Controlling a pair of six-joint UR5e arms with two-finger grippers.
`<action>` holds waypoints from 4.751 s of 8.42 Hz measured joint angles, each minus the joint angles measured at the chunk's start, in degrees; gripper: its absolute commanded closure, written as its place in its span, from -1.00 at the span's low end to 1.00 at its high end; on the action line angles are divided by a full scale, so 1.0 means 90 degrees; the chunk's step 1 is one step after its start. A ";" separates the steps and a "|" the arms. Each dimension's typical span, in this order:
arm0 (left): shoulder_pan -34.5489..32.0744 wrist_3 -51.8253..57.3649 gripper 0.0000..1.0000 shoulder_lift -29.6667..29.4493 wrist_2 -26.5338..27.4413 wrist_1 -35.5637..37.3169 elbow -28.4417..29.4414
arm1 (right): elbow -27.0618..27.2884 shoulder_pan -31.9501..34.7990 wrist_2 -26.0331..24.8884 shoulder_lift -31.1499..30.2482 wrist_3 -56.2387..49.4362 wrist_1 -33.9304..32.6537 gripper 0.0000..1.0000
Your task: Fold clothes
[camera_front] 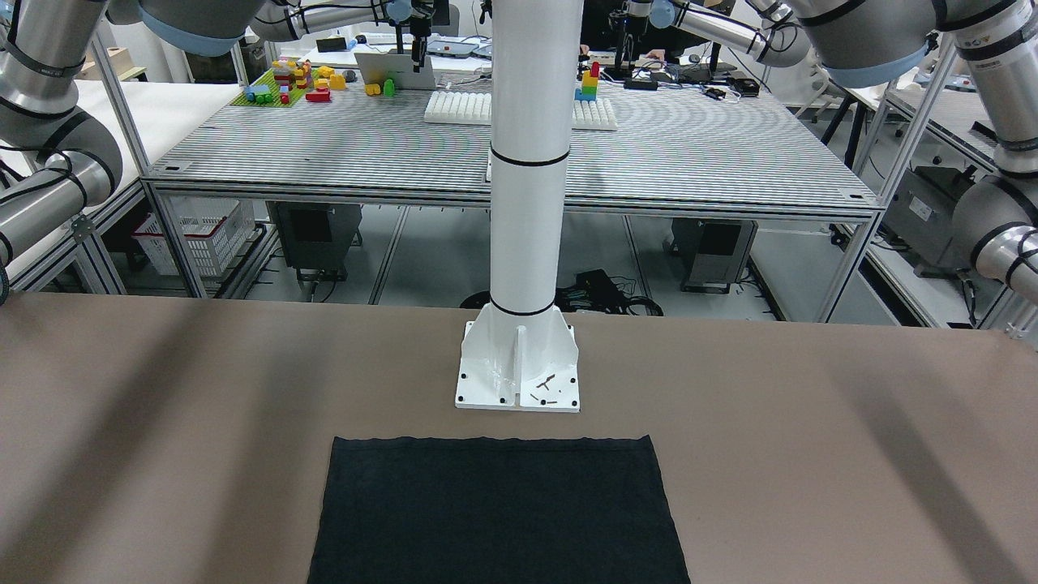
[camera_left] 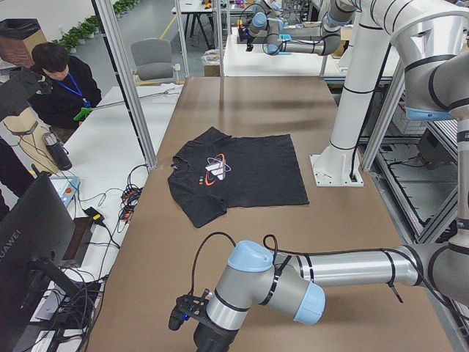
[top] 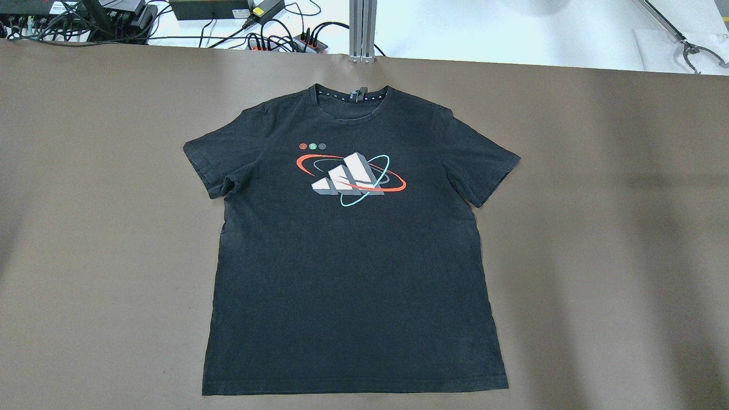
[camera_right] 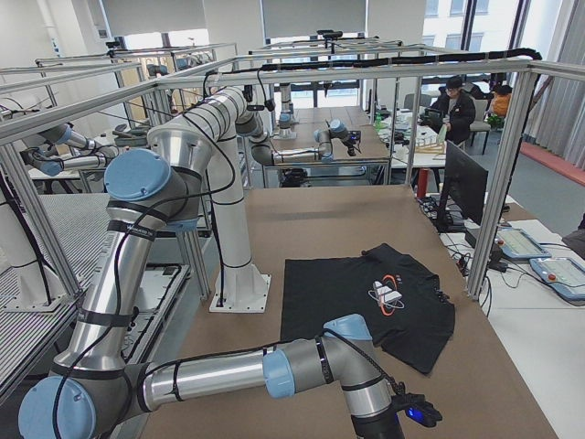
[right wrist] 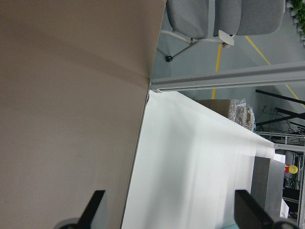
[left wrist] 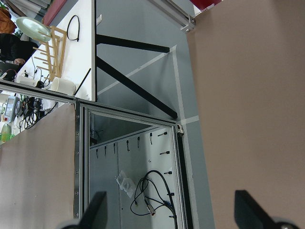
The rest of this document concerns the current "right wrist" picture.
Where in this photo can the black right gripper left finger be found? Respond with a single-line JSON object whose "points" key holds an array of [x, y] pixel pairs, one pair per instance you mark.
{"points": [[94, 215]]}

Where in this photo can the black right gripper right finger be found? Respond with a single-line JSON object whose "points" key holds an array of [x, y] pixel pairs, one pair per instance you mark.
{"points": [[248, 214]]}

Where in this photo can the white table cloth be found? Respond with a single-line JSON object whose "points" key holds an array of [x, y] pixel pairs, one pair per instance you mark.
{"points": [[189, 162]]}

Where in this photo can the cardboard box with packaging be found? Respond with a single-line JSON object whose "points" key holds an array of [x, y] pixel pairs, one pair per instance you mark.
{"points": [[235, 110]]}

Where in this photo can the grey office chair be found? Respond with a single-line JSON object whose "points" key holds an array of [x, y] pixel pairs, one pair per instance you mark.
{"points": [[189, 20]]}

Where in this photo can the aluminium frame beam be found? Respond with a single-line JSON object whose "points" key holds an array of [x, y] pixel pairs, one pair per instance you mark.
{"points": [[283, 73]]}

